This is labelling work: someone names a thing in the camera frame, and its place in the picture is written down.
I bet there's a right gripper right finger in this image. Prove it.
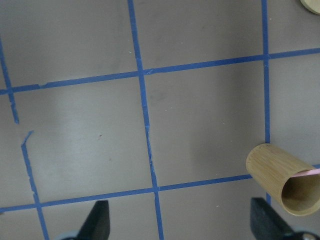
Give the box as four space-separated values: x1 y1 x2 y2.
250 197 295 240

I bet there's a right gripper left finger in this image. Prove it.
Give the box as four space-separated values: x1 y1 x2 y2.
75 200 111 240

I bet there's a pink chopstick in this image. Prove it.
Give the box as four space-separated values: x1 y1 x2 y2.
292 168 320 178

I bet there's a bamboo wooden cup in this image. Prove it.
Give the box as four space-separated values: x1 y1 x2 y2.
245 143 320 216

